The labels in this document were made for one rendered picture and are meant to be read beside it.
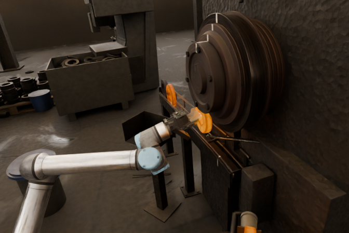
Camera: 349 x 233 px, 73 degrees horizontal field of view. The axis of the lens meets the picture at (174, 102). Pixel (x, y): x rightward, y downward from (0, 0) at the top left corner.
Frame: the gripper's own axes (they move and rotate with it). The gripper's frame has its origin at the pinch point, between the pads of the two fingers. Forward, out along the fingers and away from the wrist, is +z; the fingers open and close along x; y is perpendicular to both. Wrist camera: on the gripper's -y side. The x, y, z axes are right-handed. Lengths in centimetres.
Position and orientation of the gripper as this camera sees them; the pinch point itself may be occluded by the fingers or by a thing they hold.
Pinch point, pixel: (202, 114)
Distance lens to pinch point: 125.0
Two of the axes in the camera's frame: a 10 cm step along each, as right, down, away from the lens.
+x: -3.0, -3.7, 8.8
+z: 8.9, -4.4, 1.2
